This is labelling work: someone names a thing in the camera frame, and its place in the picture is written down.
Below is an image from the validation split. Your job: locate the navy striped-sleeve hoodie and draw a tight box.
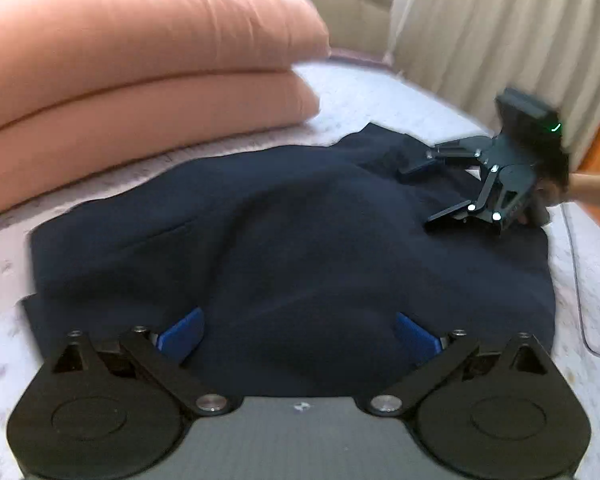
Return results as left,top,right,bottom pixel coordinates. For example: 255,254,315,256
21,121,556,398

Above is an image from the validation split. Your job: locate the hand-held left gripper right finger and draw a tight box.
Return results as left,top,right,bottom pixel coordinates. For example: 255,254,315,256
362,310,557,417

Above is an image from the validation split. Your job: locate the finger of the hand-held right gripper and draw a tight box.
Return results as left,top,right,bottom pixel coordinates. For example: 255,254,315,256
424,169,505,234
397,135,497,184

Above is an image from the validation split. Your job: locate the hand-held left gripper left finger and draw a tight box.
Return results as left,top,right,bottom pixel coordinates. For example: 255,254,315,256
39,307,233,417

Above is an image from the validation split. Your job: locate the beige pleated curtain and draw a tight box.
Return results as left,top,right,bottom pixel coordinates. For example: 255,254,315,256
387,0,600,163

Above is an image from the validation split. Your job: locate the large pink pillow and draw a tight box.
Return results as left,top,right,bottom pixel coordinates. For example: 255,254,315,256
0,67,323,223
0,0,331,142

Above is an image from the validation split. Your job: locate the beige padded headboard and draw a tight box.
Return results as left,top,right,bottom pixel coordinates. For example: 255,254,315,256
0,0,406,58

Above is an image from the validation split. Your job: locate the person's right hand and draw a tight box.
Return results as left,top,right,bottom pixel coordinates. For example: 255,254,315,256
517,146,573,226

